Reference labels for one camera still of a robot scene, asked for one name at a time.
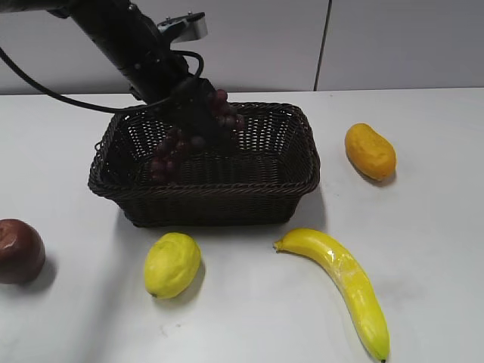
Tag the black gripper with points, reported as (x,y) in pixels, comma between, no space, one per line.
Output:
(191,111)

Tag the purple grape bunch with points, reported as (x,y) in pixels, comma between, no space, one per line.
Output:
(177,146)

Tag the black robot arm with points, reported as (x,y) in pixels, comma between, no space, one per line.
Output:
(169,82)

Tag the black wicker basket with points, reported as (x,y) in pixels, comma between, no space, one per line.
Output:
(275,164)

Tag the yellow lemon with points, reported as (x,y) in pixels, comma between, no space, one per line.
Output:
(171,265)

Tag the orange mango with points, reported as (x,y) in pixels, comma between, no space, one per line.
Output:
(369,152)

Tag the dark red apple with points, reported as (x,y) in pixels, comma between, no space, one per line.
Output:
(22,252)

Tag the yellow banana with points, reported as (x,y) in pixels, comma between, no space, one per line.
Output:
(351,280)

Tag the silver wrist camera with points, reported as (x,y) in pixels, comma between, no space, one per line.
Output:
(187,28)

